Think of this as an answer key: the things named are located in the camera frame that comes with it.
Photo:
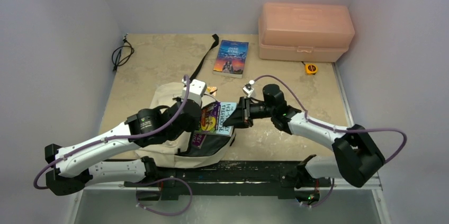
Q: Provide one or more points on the purple Treehouse paperback book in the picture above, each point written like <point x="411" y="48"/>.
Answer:
<point x="197" y="140"/>

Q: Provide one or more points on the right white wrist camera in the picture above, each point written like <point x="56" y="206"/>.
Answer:
<point x="249" y="90"/>

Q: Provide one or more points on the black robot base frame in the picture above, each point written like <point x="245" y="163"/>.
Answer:
<point x="282" y="179"/>

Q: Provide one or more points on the Jane Eyre paperback book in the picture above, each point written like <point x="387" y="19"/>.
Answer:
<point x="231" y="58"/>

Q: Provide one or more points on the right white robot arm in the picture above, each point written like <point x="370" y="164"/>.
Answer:
<point x="356" y="157"/>

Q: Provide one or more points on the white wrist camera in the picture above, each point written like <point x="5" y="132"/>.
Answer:
<point x="249" y="90"/>
<point x="193" y="90"/>

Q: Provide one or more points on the blue Treehouse paperback book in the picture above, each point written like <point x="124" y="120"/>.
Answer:
<point x="213" y="117"/>

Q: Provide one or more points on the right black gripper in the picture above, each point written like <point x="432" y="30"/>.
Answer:
<point x="244" y="112"/>

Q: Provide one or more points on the pink plastic storage box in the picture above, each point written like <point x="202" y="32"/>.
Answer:
<point x="304" y="32"/>

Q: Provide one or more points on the yellow tape measure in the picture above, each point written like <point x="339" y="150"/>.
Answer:
<point x="310" y="69"/>

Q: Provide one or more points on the orange banana picture card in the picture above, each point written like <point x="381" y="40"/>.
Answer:
<point x="211" y="90"/>

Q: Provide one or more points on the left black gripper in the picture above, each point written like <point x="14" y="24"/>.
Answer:
<point x="195" y="125"/>

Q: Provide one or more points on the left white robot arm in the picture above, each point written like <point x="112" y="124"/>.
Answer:
<point x="71" y="169"/>

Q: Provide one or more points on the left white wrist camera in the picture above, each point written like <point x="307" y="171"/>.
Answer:
<point x="193" y="90"/>

